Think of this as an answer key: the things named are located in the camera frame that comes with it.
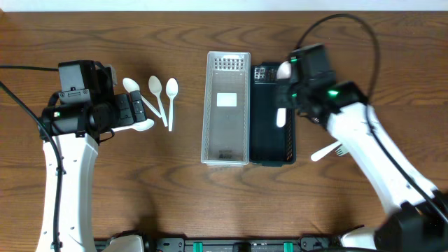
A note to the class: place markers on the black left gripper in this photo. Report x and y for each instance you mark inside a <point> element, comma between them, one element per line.
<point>129,109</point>

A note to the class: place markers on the white plastic spoon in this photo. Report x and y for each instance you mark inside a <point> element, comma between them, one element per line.
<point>283,72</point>

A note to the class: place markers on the white plastic fork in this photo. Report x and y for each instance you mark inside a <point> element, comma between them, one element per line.
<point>324,151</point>

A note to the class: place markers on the pale green plastic fork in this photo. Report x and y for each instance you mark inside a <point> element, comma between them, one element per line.
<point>340,151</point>

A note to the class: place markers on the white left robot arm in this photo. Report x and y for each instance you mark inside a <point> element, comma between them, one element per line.
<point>67,216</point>

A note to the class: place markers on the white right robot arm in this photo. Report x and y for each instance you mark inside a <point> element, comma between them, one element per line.
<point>416,210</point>

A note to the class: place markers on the dark green mesh basket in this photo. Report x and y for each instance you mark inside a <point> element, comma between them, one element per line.
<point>270,145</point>

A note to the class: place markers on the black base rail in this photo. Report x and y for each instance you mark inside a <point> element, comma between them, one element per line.
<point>179,244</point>

